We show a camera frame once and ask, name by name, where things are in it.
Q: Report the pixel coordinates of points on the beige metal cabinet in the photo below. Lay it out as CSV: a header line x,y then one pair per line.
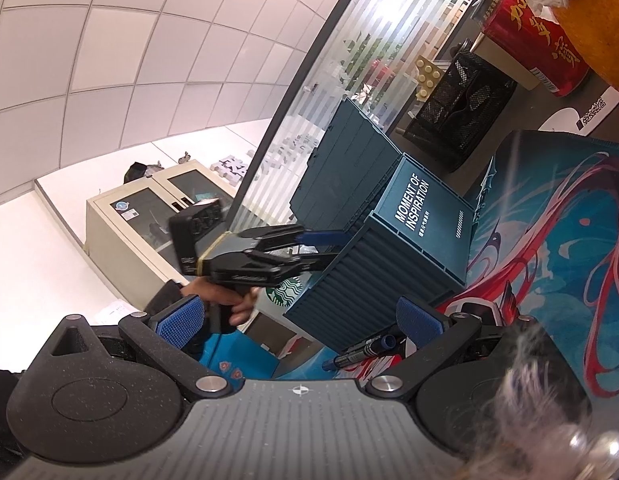
x,y
119,240

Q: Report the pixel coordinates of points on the person's left hand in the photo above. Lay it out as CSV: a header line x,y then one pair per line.
x,y
242,305

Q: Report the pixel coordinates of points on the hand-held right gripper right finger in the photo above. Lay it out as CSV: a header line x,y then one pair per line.
x,y
417,320

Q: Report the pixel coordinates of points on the black marker blue cap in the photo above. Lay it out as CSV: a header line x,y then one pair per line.
x,y
359,352

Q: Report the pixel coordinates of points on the blue paper bag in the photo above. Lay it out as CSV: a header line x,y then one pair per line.
x,y
224,355

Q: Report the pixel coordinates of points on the white paper sheet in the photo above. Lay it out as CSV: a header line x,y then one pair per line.
x,y
114,312

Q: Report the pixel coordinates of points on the black bag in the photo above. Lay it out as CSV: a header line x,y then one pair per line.
x,y
139,172

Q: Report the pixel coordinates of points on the yellow tissue box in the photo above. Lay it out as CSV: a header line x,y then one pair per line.
x,y
604,25

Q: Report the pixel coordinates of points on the printed desk mat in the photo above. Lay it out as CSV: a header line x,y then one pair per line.
x,y
564,260

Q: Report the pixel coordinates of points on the black mesh pen holder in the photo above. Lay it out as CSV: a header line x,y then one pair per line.
x,y
464,110

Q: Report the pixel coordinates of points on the beige blister pack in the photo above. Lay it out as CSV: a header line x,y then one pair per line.
x,y
428,75

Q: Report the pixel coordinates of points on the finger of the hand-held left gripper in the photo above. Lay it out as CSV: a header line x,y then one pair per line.
x,y
319,237
309,262

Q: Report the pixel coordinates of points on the red tin can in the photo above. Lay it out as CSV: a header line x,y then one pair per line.
x,y
539,40

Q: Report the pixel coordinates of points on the white carton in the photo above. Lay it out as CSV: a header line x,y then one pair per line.
x,y
499,60

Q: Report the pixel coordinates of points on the blue container storage box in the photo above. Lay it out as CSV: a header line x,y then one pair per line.
x,y
414,240

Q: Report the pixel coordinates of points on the white letter sign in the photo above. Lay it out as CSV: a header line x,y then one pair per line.
x,y
232,167

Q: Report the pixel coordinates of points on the white printed card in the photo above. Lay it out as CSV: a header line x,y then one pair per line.
x,y
559,120

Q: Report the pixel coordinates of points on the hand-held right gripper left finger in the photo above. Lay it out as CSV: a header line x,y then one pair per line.
x,y
182,317

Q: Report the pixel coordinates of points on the translucent plastic cup green logo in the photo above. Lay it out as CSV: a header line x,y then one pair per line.
x,y
284,295

